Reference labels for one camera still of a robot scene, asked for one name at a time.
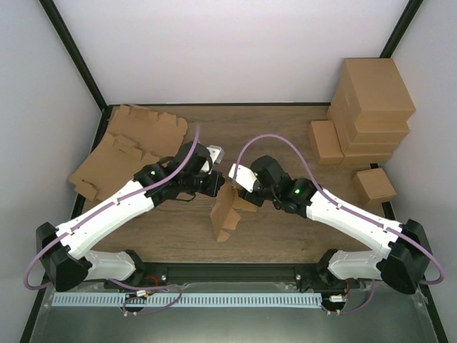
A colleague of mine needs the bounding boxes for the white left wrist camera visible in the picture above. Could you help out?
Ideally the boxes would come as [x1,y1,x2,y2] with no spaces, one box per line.
[206,145,225,165]

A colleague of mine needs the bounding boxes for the small folded box front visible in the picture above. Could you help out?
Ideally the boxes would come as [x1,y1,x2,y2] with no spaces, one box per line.
[352,168,397,206]

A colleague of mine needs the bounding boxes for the light blue slotted cable duct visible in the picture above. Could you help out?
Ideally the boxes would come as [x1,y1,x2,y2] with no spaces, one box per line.
[51,292,322,309]

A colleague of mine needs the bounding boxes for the cardboard box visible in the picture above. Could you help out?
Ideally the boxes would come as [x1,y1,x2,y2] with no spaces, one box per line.
[210,182,258,242]

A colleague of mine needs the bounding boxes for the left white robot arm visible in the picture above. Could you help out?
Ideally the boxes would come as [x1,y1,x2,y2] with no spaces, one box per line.
[36,143,225,292]

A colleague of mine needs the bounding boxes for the black frame post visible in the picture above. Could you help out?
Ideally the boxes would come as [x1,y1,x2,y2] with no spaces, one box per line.
[39,0,107,111]
[379,0,423,59]

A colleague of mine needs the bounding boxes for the top large folded box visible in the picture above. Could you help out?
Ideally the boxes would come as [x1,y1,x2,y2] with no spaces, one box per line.
[340,58,416,122]

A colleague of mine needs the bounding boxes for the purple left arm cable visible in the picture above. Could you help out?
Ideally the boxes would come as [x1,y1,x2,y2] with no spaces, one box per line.
[23,124,201,291]

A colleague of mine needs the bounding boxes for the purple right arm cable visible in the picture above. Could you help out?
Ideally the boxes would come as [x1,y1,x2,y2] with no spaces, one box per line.
[236,134,446,285]

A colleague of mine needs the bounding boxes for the black aluminium frame rail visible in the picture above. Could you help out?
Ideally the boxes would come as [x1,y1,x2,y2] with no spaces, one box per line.
[46,262,426,287]

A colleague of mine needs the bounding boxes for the right black frame post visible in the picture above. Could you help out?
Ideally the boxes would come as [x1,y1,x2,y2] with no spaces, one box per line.
[379,0,423,59]

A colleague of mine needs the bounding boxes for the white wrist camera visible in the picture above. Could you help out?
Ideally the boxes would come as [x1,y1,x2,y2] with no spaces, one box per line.
[228,164,258,193]
[206,145,225,165]

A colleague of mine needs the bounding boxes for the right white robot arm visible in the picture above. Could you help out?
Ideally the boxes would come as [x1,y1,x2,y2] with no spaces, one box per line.
[229,155,431,294]

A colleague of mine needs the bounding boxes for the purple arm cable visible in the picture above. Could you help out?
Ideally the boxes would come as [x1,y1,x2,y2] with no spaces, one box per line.
[23,124,201,291]
[236,134,446,285]

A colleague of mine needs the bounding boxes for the small folded box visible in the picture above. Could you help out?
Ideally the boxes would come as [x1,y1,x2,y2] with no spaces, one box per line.
[352,168,397,206]
[308,121,344,165]

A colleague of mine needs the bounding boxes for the left black frame post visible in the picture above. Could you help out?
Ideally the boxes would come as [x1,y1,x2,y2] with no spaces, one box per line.
[39,0,107,111]

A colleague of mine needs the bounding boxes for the small folded box left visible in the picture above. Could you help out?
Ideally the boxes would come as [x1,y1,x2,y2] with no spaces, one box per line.
[308,121,344,165]

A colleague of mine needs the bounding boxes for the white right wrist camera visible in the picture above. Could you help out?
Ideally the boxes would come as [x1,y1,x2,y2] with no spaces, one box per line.
[228,164,258,193]

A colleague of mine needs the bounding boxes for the flat cardboard blank stack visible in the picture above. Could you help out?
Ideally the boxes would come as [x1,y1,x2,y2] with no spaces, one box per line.
[107,105,188,157]

